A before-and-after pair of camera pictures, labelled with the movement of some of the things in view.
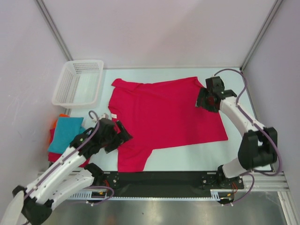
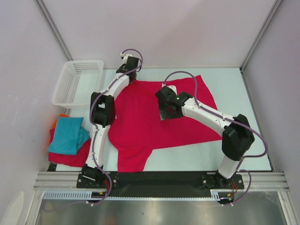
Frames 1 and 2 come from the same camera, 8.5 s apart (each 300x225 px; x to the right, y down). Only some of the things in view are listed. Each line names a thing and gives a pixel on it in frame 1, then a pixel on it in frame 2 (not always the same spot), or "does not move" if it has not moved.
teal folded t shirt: x=66 y=129 does not move
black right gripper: x=203 y=93 to x=164 y=115
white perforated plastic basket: x=78 y=84 does not move
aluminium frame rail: x=261 y=181 does not move
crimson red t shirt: x=159 y=115 does not move
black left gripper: x=125 y=136 to x=122 y=67
